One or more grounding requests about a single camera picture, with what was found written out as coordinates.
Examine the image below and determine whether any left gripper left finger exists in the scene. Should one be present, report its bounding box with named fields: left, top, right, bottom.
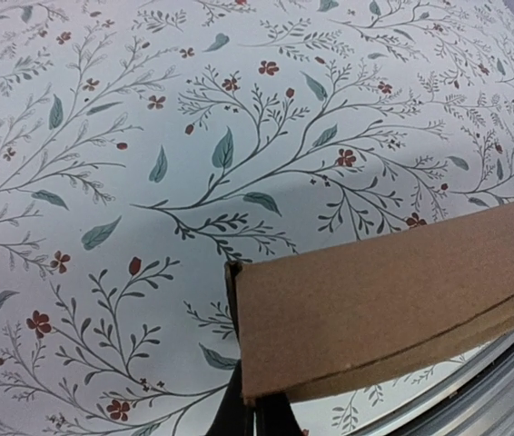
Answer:
left=206, top=362, right=254, bottom=436

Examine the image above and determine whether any floral patterned table mat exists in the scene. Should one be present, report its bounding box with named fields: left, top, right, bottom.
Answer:
left=0, top=1, right=514, bottom=435

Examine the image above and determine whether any brown cardboard box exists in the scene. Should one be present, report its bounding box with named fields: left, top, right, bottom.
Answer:
left=225, top=203, right=514, bottom=404

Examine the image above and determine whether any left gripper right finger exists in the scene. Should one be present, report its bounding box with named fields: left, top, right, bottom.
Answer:
left=255, top=393, right=303, bottom=436

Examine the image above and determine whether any aluminium front rail frame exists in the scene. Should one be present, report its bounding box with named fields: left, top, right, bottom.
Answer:
left=354, top=332, right=514, bottom=435

